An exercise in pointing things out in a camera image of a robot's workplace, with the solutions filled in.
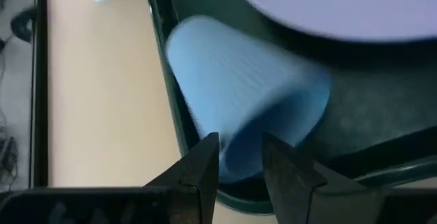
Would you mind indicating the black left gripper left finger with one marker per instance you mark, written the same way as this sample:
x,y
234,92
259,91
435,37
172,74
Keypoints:
x,y
199,179

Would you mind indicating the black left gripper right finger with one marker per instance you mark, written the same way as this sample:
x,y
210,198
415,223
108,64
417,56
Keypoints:
x,y
297,190

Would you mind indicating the light blue ribbed cup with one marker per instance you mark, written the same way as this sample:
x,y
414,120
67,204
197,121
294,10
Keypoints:
x,y
239,91

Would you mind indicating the lavender round plate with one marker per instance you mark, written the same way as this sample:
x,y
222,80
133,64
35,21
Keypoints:
x,y
341,5

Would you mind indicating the dark green plastic tray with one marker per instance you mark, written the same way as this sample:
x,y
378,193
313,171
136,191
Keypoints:
x,y
372,111

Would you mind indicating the peach table mat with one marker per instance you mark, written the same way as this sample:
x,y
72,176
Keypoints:
x,y
109,97

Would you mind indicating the black aluminium table frame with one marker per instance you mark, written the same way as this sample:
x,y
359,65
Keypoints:
x,y
39,80

